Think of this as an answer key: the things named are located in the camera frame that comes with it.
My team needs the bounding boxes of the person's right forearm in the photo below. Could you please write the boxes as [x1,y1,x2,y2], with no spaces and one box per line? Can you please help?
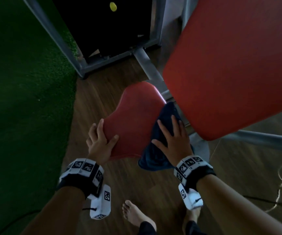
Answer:
[196,174,282,235]

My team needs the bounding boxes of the person's foot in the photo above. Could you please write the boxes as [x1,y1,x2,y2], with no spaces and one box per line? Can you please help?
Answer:
[182,207,201,234]
[122,200,157,232]

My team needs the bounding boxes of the beige rope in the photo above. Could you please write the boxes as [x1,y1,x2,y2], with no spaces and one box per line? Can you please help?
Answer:
[264,154,282,213]

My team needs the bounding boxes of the person's left forearm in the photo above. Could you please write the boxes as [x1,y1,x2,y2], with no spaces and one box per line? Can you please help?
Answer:
[21,186,86,235]

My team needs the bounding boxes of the green turf mat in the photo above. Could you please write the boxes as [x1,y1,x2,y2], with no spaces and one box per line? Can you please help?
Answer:
[0,0,79,235]

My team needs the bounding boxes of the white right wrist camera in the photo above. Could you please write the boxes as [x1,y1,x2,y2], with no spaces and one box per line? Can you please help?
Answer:
[178,183,204,210]

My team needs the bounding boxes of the person's right hand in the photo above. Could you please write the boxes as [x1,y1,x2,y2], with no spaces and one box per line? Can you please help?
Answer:
[151,115,194,167]

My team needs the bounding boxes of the left marker wristband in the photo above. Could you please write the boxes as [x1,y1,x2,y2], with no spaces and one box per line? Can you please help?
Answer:
[56,158,105,198]

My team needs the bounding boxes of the large red backrest pad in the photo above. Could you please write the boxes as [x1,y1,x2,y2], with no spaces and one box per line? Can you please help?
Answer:
[162,0,282,142]

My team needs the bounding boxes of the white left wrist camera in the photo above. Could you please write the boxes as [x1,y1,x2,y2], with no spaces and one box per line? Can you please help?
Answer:
[87,184,112,220]

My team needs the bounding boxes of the thin black cable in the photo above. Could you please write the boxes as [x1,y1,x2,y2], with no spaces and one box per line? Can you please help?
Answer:
[243,195,282,210]

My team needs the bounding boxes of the person's right foot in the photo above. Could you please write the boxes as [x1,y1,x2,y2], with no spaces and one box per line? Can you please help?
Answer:
[182,207,201,234]

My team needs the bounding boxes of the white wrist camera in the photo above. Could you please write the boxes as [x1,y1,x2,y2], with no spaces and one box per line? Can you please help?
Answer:
[87,184,112,220]
[178,183,204,210]

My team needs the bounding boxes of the red saddle-shaped seat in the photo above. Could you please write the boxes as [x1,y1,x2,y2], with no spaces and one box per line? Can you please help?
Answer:
[103,81,167,159]

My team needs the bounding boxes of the person's left foot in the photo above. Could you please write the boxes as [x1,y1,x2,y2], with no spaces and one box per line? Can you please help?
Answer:
[122,200,157,232]

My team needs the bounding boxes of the blue cleaning cloth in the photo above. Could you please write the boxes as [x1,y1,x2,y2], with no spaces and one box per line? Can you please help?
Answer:
[138,101,195,172]

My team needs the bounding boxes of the person's left hand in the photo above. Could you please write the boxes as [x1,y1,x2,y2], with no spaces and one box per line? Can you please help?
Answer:
[86,118,119,167]

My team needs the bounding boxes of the black weight stack housing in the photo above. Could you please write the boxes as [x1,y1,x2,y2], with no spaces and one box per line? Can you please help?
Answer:
[52,0,161,59]

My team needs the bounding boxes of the person's dark trousers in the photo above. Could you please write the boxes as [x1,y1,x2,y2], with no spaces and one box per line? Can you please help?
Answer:
[137,220,206,235]

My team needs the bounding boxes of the marker wristband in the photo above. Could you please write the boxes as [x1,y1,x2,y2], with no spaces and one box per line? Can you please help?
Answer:
[56,158,105,198]
[174,155,216,191]

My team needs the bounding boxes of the right marker wristband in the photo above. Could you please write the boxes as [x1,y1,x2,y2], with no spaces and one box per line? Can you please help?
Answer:
[174,155,216,191]

